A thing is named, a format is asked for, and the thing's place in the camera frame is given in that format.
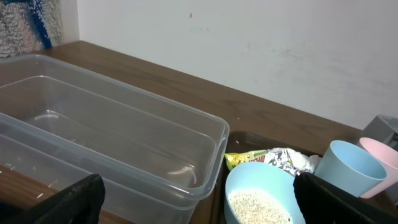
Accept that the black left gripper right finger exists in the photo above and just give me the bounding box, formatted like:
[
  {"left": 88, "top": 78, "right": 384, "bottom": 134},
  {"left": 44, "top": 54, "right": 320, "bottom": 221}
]
[{"left": 293, "top": 172, "right": 397, "bottom": 224}]

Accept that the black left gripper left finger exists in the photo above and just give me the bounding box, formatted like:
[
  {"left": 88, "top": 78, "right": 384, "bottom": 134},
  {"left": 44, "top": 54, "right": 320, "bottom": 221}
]
[{"left": 2, "top": 174, "right": 105, "bottom": 224}]

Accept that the light blue cup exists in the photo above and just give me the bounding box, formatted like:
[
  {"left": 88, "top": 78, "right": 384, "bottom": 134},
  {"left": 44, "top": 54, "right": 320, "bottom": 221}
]
[{"left": 314, "top": 140, "right": 387, "bottom": 197}]

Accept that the light blue rice bowl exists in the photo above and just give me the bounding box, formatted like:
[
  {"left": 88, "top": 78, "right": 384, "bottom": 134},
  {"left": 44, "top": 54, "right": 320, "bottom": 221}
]
[{"left": 224, "top": 162, "right": 305, "bottom": 224}]

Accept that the pink cup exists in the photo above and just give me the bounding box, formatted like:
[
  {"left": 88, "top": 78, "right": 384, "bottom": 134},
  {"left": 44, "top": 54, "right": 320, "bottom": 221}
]
[{"left": 357, "top": 138, "right": 397, "bottom": 198}]

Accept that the grey dishwasher rack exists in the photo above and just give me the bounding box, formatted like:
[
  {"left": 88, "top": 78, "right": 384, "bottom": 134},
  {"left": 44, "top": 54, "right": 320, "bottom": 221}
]
[{"left": 361, "top": 114, "right": 397, "bottom": 150}]

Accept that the crumpled white tissue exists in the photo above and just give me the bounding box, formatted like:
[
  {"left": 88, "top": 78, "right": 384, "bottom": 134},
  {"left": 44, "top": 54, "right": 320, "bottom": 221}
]
[{"left": 264, "top": 147, "right": 321, "bottom": 177}]

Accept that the clear plastic bin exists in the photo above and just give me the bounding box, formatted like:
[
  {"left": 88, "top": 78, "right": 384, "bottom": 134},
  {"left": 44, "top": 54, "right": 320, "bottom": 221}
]
[{"left": 1, "top": 55, "right": 229, "bottom": 223}]

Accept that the yellow snack wrapper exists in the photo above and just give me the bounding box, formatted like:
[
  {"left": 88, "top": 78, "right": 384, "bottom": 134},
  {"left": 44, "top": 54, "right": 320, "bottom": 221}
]
[{"left": 224, "top": 150, "right": 268, "bottom": 170}]

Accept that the dark brown tray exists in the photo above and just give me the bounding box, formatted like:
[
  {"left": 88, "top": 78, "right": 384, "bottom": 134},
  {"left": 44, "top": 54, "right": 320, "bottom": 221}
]
[{"left": 210, "top": 131, "right": 397, "bottom": 224}]

